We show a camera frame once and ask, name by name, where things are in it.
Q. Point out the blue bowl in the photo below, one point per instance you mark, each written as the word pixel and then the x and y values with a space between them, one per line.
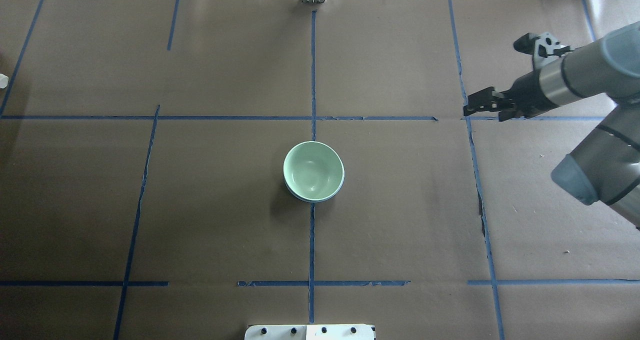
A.
pixel 314 193

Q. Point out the green bowl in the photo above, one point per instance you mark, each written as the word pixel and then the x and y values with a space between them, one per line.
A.
pixel 313 162

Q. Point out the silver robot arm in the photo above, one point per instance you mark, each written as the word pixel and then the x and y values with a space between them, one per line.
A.
pixel 604 166

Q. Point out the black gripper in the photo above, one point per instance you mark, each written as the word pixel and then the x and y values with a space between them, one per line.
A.
pixel 526 94

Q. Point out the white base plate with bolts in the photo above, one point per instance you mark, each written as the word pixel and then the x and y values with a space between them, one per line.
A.
pixel 342 331

